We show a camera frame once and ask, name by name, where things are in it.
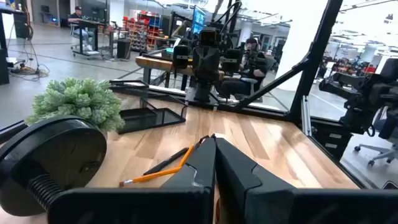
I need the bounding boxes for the black pen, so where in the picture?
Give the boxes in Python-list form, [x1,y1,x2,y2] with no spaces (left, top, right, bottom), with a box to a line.
[142,146,190,177]

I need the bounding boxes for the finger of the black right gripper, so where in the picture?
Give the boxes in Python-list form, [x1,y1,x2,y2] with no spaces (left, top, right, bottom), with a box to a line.
[172,45,191,70]
[221,48,243,75]

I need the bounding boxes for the black desk lamp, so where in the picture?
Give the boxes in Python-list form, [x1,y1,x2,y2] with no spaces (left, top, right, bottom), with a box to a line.
[0,114,108,218]

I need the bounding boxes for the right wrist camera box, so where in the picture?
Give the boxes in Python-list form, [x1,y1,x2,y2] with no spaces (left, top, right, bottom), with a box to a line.
[198,28,219,47]

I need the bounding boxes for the black cabinet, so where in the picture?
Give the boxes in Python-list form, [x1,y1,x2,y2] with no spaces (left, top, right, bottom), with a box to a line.
[0,48,10,85]

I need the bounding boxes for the grey office chair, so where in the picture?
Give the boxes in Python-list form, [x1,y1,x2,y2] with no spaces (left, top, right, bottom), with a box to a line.
[353,105,398,167]

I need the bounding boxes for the black box on stand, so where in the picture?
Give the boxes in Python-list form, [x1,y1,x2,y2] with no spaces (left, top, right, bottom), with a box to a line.
[12,11,31,40]

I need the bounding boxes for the wooden workbench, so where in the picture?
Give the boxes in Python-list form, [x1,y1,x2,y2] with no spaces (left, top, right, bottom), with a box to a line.
[135,55,226,91]

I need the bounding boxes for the red parts bin shelf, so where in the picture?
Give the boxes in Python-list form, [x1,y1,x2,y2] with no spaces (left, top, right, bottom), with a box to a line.
[123,11,163,52]

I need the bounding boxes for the black aluminium rig frame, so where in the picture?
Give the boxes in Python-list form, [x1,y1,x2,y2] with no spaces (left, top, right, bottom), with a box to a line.
[136,0,398,190]

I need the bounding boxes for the black computer tower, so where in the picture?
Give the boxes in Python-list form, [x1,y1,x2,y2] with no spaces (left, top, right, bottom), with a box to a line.
[116,37,132,60]

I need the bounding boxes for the green succulent in patterned pot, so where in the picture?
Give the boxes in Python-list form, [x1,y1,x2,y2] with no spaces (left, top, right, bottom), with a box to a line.
[24,77,126,139]

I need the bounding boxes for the black standing desk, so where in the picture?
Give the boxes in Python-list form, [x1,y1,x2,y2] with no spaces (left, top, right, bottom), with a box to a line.
[68,18,109,60]

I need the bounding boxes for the black labelled drawer unit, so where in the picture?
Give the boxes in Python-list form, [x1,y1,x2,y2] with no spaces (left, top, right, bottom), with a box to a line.
[310,119,354,162]

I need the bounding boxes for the orange pencil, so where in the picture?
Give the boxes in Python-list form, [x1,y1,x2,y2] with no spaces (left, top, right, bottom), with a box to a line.
[178,135,209,170]
[119,166,183,188]

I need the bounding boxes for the black mesh desk organizer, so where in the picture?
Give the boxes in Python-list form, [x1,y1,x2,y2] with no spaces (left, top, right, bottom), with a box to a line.
[108,80,189,135]

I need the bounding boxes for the person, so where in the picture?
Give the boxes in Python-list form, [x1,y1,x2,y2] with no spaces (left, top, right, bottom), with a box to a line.
[67,5,94,52]
[217,37,270,99]

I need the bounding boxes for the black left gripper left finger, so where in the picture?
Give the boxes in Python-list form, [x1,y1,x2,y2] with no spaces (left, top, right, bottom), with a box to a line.
[46,133,217,224]

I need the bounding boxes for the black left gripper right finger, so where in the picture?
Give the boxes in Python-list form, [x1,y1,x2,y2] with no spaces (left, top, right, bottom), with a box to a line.
[216,137,398,224]

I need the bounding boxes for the tangled floor cables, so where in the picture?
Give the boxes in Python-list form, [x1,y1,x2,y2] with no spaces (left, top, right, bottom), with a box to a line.
[7,29,51,82]

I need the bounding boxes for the blue screen monitor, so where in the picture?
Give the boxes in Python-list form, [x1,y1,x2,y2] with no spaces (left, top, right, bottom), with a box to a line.
[192,5,207,35]

